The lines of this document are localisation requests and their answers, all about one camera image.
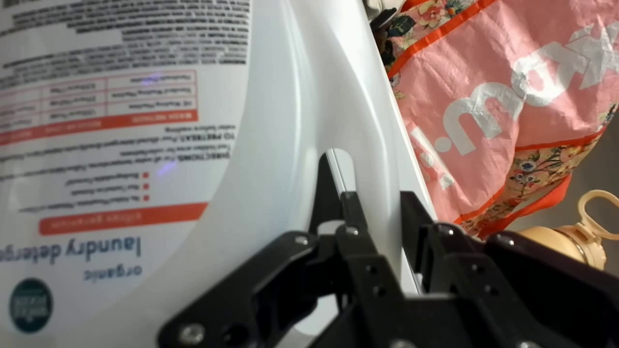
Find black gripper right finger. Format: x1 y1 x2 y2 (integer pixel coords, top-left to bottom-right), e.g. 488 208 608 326
399 189 619 348

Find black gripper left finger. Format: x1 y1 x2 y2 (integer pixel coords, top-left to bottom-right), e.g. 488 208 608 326
157 150 414 348

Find white laundry detergent bottle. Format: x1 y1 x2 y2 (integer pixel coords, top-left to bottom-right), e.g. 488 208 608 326
0 0 442 348

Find yellow water bottle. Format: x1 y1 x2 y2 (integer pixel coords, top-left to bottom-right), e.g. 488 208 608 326
519 189 619 272

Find pink floral tote bag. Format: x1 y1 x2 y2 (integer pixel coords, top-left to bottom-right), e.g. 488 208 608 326
366 0 619 241

